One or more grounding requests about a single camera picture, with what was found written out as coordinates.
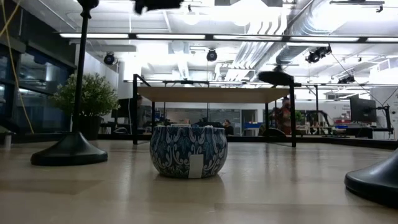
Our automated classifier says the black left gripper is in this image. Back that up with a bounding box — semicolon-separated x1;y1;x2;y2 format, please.
133;0;185;16

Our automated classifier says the blue patterned candle tin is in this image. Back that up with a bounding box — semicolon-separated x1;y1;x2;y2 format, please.
149;125;228;180

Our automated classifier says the overhead light bar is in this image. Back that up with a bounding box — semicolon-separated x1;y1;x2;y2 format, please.
58;32;398;44

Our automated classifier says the green potted plant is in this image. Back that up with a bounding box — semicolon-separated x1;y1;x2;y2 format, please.
49;73;121;141

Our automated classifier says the person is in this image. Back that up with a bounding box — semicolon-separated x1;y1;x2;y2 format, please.
275;96;293;135
222;119;235;136

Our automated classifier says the black ceiling spotlight cluster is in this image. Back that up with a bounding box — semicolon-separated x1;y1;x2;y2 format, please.
338;75;356;85
305;45;333;64

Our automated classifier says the black computer monitor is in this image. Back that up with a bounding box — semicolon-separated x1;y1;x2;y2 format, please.
349;94;378;124

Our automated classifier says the wooden shelf riser black frame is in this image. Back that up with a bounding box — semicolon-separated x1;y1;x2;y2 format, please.
132;73;297;148

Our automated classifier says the silver ventilation duct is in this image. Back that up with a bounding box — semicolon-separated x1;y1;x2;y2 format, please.
275;0;335;65

